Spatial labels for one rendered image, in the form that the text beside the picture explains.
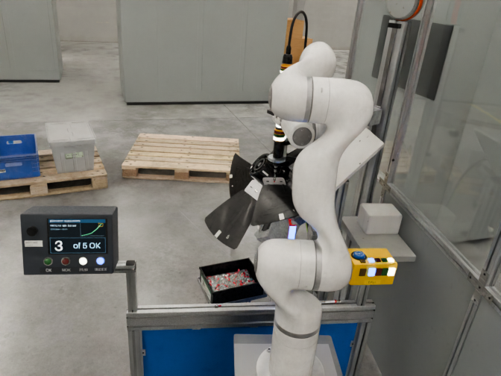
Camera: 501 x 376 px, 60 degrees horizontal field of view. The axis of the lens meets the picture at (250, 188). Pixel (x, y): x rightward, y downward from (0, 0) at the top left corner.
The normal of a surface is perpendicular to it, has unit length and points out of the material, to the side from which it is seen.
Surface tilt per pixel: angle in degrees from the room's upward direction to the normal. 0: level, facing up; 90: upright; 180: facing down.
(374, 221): 90
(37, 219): 75
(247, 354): 1
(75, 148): 95
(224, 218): 50
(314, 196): 79
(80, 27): 90
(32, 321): 0
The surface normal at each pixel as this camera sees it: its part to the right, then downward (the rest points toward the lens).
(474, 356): -0.99, -0.01
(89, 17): 0.32, 0.44
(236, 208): -0.33, -0.29
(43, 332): 0.08, -0.90
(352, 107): 0.02, 0.22
